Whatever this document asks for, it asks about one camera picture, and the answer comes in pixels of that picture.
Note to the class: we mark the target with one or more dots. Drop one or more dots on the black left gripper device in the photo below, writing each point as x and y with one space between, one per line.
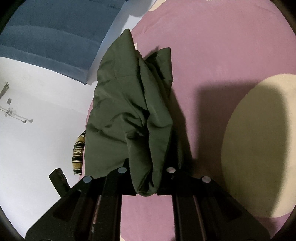
59 181

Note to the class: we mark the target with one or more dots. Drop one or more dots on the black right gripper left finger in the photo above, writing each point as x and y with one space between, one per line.
119 180

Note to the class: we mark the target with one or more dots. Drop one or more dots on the blue curtain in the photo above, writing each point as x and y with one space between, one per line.
62 36

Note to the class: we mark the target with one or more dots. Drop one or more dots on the yellow black striped cloth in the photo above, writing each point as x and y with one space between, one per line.
78 154

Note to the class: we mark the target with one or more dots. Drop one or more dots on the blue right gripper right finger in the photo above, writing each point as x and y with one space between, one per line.
176 176

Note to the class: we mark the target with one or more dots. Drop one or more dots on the dark green garment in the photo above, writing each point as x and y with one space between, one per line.
132 116

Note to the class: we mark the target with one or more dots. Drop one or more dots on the pink polka dot bedsheet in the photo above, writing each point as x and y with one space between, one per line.
233 99

